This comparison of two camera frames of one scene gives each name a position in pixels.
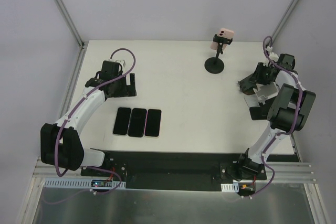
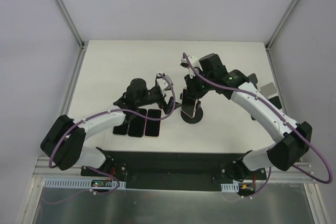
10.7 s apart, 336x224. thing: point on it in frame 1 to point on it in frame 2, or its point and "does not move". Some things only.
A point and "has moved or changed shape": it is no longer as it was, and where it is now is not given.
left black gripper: [128, 87] to [163, 100]
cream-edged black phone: [153, 123] does not move
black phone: [137, 122] does not move
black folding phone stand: [119, 88] has moved or changed shape
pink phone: [223, 32] to [188, 104]
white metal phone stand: [262, 92] does not move
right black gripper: [254, 78] to [192, 93]
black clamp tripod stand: [216, 65] to [198, 116]
